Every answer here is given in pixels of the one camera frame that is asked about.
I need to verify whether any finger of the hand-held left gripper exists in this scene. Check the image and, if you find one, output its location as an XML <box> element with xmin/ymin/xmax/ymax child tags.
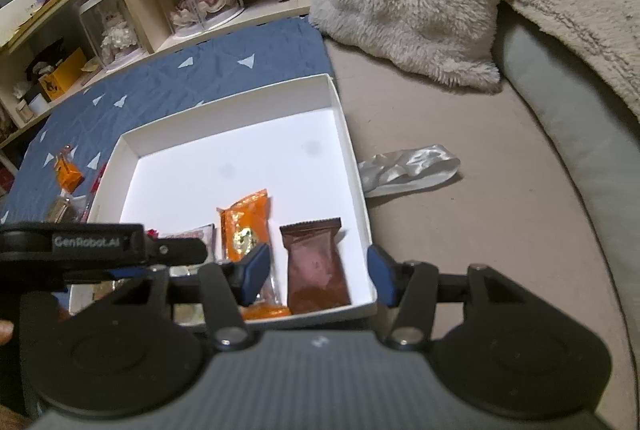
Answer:
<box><xmin>145</xmin><ymin>236</ymin><xmax>209</xmax><ymax>265</ymax></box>

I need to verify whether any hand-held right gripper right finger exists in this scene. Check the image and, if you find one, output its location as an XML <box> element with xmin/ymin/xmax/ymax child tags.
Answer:
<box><xmin>367</xmin><ymin>244</ymin><xmax>546</xmax><ymax>352</ymax></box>

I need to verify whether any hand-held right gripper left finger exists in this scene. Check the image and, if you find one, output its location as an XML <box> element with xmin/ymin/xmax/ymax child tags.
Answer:
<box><xmin>107</xmin><ymin>242</ymin><xmax>271</xmax><ymax>352</ymax></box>

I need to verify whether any white pink-print snack packet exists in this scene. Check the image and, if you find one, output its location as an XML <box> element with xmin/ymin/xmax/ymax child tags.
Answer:
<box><xmin>157</xmin><ymin>223</ymin><xmax>217</xmax><ymax>278</ymax></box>

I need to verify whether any orange packet with clear end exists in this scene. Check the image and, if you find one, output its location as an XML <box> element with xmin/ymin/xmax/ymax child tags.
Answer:
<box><xmin>216</xmin><ymin>188</ymin><xmax>292</xmax><ymax>321</ymax></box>

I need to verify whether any clear-wrapped brown cake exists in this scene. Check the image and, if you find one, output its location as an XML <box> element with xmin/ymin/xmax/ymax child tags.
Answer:
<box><xmin>45</xmin><ymin>194</ymin><xmax>88</xmax><ymax>225</ymax></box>

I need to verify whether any brown snack packet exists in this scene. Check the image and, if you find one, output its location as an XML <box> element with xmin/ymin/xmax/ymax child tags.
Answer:
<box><xmin>279</xmin><ymin>218</ymin><xmax>352</xmax><ymax>314</ymax></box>

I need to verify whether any orange snack packet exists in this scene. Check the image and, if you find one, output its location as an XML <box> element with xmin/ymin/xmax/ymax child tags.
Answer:
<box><xmin>54</xmin><ymin>146</ymin><xmax>84</xmax><ymax>191</ymax></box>

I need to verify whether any white cardboard box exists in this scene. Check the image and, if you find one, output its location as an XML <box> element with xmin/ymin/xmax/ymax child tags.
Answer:
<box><xmin>67</xmin><ymin>74</ymin><xmax>377</xmax><ymax>327</ymax></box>

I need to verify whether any red cookie packet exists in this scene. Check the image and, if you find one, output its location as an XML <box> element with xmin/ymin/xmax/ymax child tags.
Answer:
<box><xmin>91</xmin><ymin>161</ymin><xmax>109</xmax><ymax>193</ymax></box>

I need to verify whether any silver foil wrapper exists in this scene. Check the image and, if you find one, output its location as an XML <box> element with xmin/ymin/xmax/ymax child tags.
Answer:
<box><xmin>357</xmin><ymin>144</ymin><xmax>461</xmax><ymax>199</ymax></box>

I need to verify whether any yellow cardboard box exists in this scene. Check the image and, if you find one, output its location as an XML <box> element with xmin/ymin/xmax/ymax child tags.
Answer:
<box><xmin>39</xmin><ymin>48</ymin><xmax>88</xmax><ymax>103</ymax></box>

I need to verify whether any black hat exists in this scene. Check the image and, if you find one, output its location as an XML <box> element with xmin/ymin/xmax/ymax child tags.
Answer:
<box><xmin>25</xmin><ymin>37</ymin><xmax>66</xmax><ymax>75</ymax></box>

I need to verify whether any doll in white dress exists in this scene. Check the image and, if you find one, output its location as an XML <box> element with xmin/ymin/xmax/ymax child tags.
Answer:
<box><xmin>100</xmin><ymin>7</ymin><xmax>138</xmax><ymax>60</ymax></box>

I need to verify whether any grey cushion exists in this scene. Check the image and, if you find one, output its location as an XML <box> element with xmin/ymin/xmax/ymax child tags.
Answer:
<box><xmin>492</xmin><ymin>0</ymin><xmax>640</xmax><ymax>281</ymax></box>

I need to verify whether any wooden shelf unit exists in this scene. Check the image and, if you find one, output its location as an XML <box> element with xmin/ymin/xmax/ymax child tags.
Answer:
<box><xmin>0</xmin><ymin>0</ymin><xmax>321</xmax><ymax>145</ymax></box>

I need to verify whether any white-dress doll in case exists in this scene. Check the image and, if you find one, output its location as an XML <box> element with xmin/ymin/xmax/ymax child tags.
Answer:
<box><xmin>77</xmin><ymin>0</ymin><xmax>147</xmax><ymax>73</ymax></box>

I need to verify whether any beige textured pillow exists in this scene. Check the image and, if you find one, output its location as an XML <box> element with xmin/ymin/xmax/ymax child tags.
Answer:
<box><xmin>510</xmin><ymin>0</ymin><xmax>640</xmax><ymax>118</ymax></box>

